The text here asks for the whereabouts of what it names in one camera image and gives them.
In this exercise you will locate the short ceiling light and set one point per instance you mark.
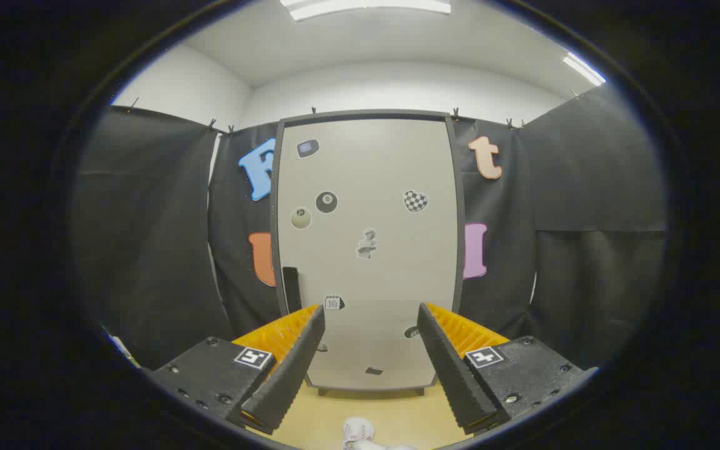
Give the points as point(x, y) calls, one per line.
point(585, 70)

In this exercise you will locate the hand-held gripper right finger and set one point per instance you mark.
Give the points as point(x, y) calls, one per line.
point(454, 375)

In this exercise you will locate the long ceiling light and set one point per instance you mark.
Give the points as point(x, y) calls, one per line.
point(366, 7)

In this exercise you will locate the black backdrop cloth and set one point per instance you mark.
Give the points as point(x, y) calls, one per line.
point(147, 219)

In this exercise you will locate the grey shoe cabinet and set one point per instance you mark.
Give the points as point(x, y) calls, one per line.
point(366, 115)

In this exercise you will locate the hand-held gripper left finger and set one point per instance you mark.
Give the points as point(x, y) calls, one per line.
point(291, 375)

